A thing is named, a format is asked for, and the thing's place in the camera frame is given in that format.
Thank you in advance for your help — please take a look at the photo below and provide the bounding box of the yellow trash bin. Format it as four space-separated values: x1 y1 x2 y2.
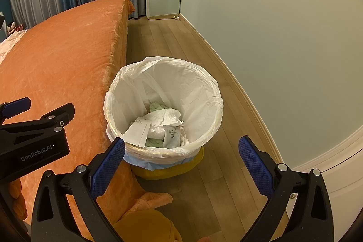
130 146 205 181

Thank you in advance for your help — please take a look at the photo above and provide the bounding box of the pink floral pillow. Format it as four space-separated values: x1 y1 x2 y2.
0 22 28 64

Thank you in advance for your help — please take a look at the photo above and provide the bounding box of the small white printed packet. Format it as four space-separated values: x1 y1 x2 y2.
162 125 184 149

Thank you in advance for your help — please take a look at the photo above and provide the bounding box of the white tissue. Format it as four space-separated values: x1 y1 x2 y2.
136 109 183 139

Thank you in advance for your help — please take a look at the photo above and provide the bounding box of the white trash bag liner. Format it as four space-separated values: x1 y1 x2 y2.
103 56 223 171

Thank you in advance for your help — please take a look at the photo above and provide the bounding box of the white paper sachet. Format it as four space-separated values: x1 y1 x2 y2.
123 118 151 148

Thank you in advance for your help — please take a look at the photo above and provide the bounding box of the orange velvet bed cover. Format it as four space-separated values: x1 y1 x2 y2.
1 0 181 241

